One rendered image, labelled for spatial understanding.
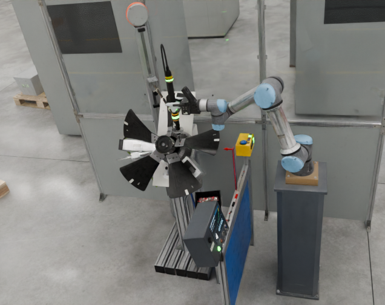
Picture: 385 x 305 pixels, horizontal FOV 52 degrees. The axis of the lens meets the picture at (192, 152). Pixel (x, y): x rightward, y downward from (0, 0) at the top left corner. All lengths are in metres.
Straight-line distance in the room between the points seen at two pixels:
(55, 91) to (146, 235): 2.41
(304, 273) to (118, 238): 1.71
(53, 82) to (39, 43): 0.50
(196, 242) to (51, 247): 2.31
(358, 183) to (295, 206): 1.01
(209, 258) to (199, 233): 0.13
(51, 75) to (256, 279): 3.45
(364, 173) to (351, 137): 0.35
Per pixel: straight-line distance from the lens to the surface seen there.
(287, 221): 2.61
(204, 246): 1.84
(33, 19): 5.05
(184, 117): 2.82
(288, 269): 2.94
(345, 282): 3.28
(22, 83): 6.98
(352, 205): 3.58
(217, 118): 2.34
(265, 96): 2.10
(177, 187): 2.51
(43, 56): 5.18
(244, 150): 2.73
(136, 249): 3.61
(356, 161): 3.31
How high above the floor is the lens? 2.53
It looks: 33 degrees down
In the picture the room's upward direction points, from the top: 9 degrees counter-clockwise
